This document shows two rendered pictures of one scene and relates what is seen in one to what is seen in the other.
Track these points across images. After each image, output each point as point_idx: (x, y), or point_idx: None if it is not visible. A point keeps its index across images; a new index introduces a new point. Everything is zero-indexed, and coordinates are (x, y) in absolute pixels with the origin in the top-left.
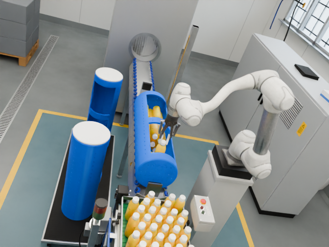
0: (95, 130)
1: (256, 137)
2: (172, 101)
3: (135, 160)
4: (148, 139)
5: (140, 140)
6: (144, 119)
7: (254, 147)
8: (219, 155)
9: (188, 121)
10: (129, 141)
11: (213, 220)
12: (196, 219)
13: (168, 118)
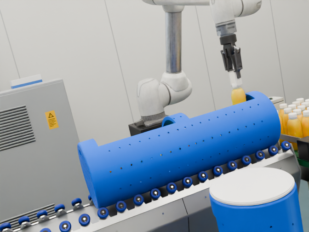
0: (240, 183)
1: (177, 54)
2: (235, 8)
3: (262, 127)
4: (229, 108)
5: (231, 121)
6: (180, 126)
7: (178, 66)
8: (161, 124)
9: (261, 1)
10: (173, 214)
11: (271, 96)
12: (279, 105)
13: (236, 39)
